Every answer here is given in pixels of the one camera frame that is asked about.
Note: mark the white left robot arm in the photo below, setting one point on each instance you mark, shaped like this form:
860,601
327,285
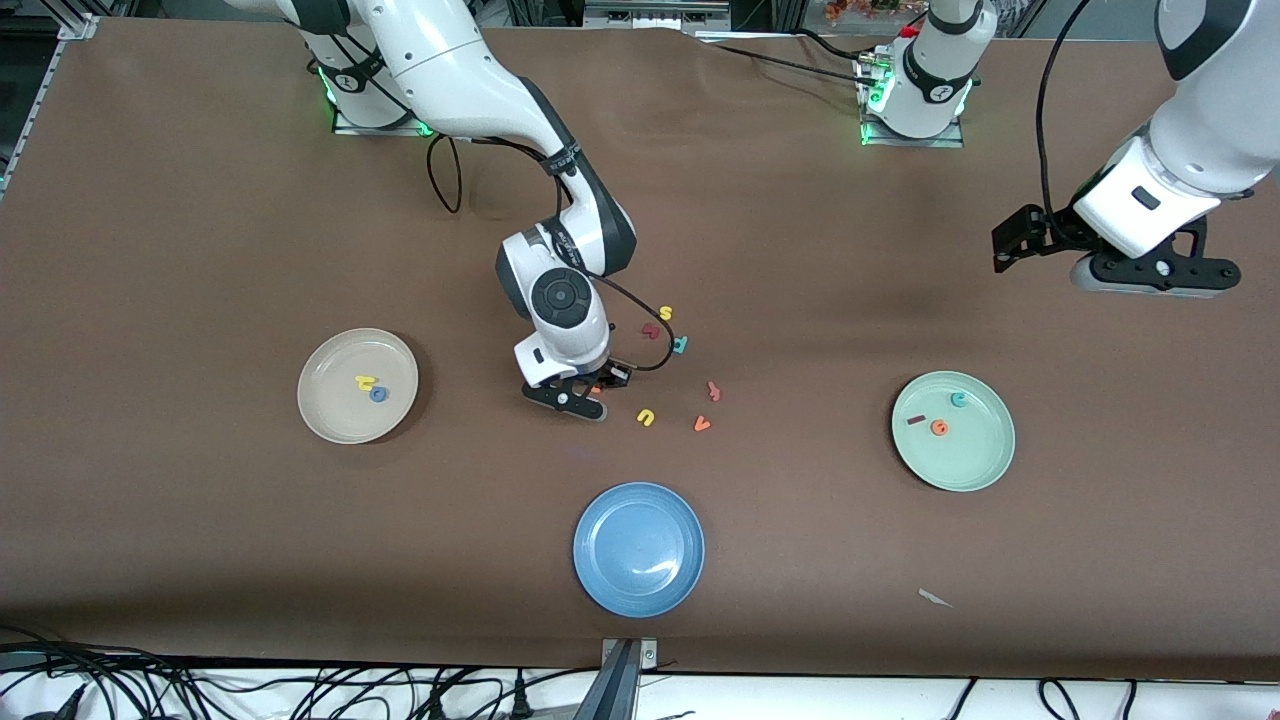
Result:
935,70

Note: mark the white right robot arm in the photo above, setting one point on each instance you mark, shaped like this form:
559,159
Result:
450,60

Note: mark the blue plate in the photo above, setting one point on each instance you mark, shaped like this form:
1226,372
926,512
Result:
638,550

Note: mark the pale green plate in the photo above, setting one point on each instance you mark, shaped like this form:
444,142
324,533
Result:
965,455

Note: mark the beige plate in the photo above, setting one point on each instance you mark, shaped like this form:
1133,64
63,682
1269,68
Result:
335,400

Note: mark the silver background equipment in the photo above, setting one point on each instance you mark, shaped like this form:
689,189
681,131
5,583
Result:
655,12

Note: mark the white paper scrap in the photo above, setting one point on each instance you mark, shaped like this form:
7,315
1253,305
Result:
935,598

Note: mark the brown table mat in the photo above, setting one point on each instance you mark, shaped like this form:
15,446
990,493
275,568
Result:
200,250

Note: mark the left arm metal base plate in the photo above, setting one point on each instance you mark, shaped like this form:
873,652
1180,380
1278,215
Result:
950,140

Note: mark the metal front camera mount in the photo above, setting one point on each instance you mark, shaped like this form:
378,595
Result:
620,680

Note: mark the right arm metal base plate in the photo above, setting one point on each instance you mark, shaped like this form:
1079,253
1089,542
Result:
360,127

